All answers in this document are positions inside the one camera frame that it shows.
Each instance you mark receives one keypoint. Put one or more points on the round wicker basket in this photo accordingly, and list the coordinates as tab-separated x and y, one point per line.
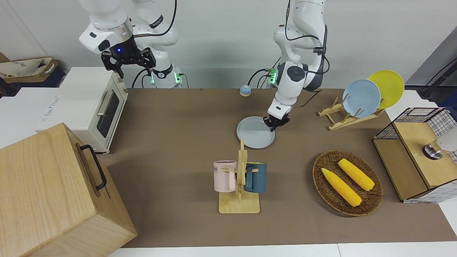
371	200

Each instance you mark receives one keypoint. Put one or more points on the black metal stand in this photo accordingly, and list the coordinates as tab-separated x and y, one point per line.
439	82

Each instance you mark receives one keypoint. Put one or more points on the pink mug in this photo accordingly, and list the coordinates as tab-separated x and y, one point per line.
223	176

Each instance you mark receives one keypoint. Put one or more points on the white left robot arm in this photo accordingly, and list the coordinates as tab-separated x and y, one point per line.
289	85

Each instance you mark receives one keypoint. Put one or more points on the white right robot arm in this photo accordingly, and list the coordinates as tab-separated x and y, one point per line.
107	18

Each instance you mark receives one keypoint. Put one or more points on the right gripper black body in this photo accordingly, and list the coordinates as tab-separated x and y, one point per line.
125	53

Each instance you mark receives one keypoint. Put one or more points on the white toaster oven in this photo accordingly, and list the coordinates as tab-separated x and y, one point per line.
78	103

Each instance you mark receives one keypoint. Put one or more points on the long pointed yellow corn cob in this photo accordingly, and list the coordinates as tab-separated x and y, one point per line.
341	187

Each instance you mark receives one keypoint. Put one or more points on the dark blue mug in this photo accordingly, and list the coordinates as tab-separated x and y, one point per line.
259	176

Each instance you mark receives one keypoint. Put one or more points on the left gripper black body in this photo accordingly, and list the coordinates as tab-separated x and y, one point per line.
280	121

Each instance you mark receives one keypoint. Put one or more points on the blue dome desk bell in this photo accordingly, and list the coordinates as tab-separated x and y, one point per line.
245	90

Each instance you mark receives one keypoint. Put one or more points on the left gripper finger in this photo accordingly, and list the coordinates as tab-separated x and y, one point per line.
277	127
269	124

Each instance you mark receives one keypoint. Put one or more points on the light blue plate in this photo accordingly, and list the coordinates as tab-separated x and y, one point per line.
362	98

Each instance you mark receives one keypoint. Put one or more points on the white cylinder device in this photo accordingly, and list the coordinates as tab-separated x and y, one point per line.
448	141

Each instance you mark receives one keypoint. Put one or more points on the short yellow corn cob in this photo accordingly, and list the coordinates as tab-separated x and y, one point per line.
357	175

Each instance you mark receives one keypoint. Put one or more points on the yellow plate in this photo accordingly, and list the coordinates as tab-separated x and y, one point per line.
391	85

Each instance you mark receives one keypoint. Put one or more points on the gray plate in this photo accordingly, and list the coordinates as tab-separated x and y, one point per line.
253	134

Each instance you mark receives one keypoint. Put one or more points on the wooden mug tree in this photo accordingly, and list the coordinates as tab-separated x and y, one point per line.
239	205

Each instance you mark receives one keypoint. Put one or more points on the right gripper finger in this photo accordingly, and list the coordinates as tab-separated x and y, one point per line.
120	72
151	69

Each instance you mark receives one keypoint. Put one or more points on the navy blue bin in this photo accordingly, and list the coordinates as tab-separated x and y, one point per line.
55	78

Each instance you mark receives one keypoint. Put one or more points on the wooden plate rack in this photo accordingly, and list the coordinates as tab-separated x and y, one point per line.
342	123

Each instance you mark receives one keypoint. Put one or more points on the brown table mat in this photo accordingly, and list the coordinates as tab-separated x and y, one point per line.
171	178

